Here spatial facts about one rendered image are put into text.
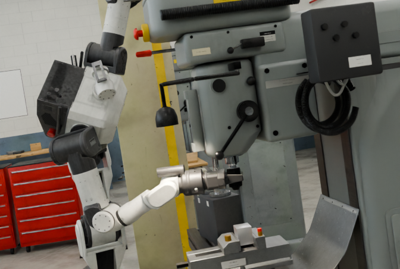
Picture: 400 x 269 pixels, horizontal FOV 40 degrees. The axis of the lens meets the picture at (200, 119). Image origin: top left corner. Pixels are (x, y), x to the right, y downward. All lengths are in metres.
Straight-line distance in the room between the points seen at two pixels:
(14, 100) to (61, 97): 8.90
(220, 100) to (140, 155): 1.85
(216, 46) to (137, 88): 1.85
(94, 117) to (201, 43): 0.52
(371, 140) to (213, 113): 0.52
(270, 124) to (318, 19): 0.40
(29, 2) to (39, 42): 0.79
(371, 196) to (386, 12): 0.63
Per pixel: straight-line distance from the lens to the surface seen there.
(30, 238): 6.57
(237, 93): 1.78
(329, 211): 2.07
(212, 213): 2.21
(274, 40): 1.80
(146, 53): 1.92
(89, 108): 2.03
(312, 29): 1.58
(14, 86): 10.95
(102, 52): 2.20
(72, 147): 1.94
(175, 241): 3.69
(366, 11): 1.65
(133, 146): 3.56
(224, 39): 1.76
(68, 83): 2.09
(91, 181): 1.96
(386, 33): 1.97
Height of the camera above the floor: 1.54
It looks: 3 degrees down
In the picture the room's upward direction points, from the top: 8 degrees counter-clockwise
